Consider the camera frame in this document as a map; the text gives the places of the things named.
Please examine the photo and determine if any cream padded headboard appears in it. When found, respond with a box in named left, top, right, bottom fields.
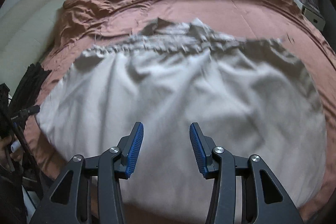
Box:
left=1, top=0, right=65, bottom=92

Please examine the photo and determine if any beige zip jacket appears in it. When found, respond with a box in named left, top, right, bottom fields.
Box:
left=36, top=19, right=326, bottom=223

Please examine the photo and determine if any black garment on bed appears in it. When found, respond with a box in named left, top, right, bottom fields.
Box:
left=9, top=63, right=51, bottom=114

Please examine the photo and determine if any white bedside cabinet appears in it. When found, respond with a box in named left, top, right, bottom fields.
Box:
left=294, top=0, right=325, bottom=31

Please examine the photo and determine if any rust brown bed blanket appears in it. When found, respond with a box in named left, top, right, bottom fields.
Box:
left=37, top=0, right=335, bottom=220

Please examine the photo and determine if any person left hand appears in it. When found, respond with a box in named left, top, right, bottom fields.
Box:
left=0, top=135, right=23, bottom=171

